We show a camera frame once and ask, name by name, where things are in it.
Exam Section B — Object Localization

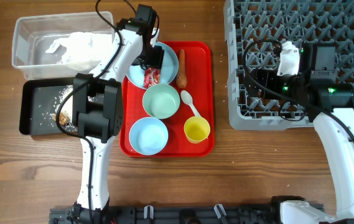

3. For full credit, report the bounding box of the red snack wrapper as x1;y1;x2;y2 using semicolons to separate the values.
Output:
143;67;160;89

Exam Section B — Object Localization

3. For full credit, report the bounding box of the orange carrot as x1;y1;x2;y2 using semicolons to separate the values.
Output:
176;49;187;88

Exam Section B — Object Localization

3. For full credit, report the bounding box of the teal green bowl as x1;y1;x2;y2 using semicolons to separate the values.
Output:
142;84;180;119

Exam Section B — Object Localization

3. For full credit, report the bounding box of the white paper napkin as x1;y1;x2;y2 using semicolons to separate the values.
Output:
45;32;113;64

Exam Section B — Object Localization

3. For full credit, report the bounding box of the light blue bowl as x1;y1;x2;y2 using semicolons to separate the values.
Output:
129;117;169;156

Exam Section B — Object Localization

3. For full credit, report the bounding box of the yellow plastic cup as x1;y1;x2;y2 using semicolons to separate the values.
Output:
184;116;211;144

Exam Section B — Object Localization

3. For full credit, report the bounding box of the white rice pile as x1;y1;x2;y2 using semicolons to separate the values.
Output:
38;85;77;132

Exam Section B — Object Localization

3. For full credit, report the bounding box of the brown food scrap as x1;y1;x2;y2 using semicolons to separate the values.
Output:
59;112;71;126

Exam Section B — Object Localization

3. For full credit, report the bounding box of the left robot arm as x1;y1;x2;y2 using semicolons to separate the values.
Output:
72;17;164;223

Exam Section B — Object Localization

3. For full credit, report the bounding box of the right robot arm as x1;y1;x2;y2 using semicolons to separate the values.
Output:
245;41;354;223

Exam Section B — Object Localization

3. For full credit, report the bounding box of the grey dishwasher rack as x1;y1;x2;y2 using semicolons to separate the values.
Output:
223;0;354;130

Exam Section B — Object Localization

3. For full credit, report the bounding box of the light blue plate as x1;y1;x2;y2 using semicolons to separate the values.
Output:
126;42;179;90

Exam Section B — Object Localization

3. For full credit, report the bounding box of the white plastic spoon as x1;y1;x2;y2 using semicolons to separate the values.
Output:
180;90;201;117

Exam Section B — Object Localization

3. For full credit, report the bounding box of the red serving tray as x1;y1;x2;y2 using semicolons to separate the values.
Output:
119;41;215;157

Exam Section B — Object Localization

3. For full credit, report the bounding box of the black plastic tray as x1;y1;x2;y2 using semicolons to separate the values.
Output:
19;77;73;136

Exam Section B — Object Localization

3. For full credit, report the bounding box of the clear plastic bin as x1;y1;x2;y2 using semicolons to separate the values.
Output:
12;12;115;80

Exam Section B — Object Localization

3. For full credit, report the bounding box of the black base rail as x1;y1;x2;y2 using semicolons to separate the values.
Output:
49;204;281;224

